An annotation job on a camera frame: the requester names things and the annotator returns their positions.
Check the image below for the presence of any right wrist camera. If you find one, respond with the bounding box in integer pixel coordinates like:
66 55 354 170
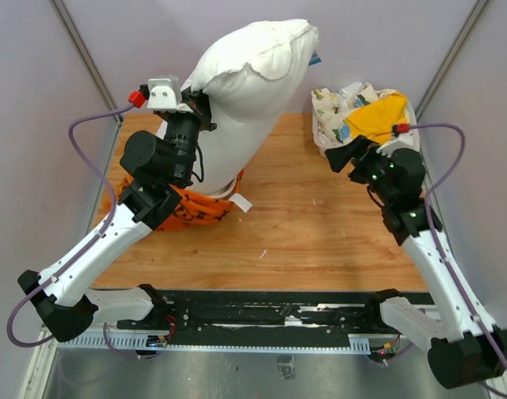
377 123 420 157

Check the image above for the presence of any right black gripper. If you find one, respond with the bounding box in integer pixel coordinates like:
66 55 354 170
324 134 395 204

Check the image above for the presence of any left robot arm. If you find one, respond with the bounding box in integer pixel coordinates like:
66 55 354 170
17 89 216 342

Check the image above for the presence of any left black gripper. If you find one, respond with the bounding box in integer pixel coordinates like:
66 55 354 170
165 80 219 185

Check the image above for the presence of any right aluminium frame post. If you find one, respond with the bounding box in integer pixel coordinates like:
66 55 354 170
415 0 493 121

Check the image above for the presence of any left aluminium frame post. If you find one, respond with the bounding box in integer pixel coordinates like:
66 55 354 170
48 0 117 111

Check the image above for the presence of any white slotted cable duct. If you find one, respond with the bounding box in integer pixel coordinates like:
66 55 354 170
59 327 371 355

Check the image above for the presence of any aluminium frame post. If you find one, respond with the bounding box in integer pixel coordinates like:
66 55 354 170
48 0 117 111
415 0 493 121

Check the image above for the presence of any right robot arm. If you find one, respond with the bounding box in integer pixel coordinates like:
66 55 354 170
325 135 507 389

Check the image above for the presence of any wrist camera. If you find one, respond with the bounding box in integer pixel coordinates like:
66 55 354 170
127 75 194 113
377 123 420 157

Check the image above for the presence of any white printed cloth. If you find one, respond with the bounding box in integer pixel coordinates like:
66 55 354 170
311 81 399 146

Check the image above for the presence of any orange patterned pillowcase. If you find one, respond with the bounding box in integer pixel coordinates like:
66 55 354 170
105 168 246 234

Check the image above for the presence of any white plastic basket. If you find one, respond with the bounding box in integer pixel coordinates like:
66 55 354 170
310 91 421 159

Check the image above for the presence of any yellow cloth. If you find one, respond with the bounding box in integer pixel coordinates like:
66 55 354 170
345 91 408 144

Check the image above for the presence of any white pillow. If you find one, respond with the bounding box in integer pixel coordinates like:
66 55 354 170
155 17 321 214

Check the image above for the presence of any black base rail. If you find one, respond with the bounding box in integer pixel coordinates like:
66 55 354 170
116 290 397 337

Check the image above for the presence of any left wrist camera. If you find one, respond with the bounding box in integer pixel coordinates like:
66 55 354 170
127 75 194 113

